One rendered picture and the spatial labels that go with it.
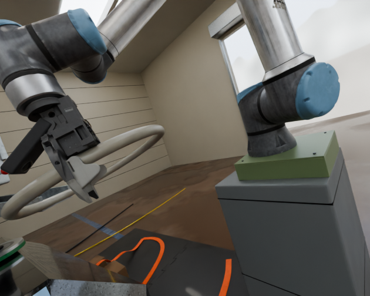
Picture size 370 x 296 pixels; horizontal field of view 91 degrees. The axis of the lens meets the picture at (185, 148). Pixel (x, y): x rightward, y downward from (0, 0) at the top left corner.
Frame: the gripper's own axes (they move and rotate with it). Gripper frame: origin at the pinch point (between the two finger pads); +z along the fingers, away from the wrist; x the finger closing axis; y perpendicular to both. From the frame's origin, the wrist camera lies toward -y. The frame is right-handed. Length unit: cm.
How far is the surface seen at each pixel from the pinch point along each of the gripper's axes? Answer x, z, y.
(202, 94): 459, -103, 282
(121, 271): 139, 67, -48
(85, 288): 23.4, 22.3, -20.0
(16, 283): 26.3, 10.0, -35.2
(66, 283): 21.4, 17.4, -22.4
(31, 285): 20.5, 12.1, -28.7
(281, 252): 19, 52, 38
